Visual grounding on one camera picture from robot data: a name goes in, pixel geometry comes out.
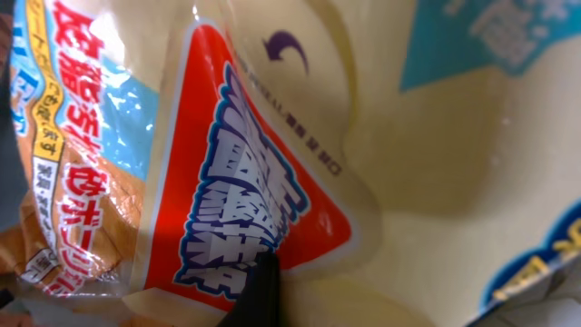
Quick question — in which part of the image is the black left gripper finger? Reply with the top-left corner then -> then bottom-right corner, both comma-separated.
217,253 -> 281,327

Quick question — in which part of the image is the yellow orange snack bag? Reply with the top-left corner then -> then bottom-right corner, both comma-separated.
1,1 -> 580,326

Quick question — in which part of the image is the grey plastic mesh basket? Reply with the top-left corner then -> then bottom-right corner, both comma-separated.
0,54 -> 28,233

